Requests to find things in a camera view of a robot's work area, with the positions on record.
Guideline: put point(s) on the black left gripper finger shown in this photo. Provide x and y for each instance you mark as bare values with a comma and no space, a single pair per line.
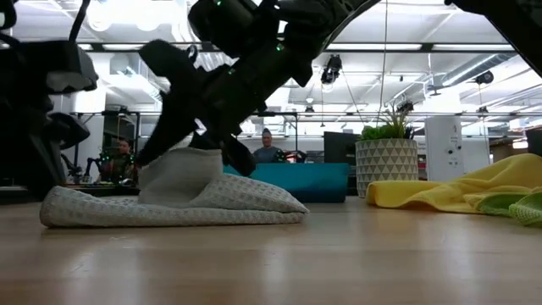
40,169

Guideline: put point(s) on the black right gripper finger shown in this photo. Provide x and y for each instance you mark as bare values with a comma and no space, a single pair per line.
207,140
165,131

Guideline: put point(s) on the grey waffle towel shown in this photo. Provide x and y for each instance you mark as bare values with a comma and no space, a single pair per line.
169,212

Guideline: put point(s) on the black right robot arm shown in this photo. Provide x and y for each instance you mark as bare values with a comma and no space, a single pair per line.
296,25

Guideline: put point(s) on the yellow microfiber towel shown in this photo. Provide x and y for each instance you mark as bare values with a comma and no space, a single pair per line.
499,182

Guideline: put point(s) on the green microfiber towel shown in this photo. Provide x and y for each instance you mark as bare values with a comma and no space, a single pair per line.
525,212

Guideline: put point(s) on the black shelving rack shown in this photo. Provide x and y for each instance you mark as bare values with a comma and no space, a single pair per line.
123,113

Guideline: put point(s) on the person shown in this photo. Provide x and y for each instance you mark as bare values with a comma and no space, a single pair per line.
120,163
267,153

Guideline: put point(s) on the teal plastic bin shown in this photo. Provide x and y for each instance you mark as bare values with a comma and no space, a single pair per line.
317,182

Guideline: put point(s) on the black ceiling spotlight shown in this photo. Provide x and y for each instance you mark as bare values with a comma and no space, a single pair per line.
405,106
331,70
485,77

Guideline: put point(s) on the black upright panel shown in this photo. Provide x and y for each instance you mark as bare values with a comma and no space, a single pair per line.
339,148

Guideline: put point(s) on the potted succulent plant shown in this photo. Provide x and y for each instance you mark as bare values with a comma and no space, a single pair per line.
387,165

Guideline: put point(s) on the black ceiling beam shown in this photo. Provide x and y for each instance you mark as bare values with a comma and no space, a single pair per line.
427,47

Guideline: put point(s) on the white kiosk cabinet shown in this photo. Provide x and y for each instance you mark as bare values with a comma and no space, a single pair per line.
444,148

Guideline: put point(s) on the black aluminium frame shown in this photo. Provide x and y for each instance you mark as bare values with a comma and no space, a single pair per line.
106,191

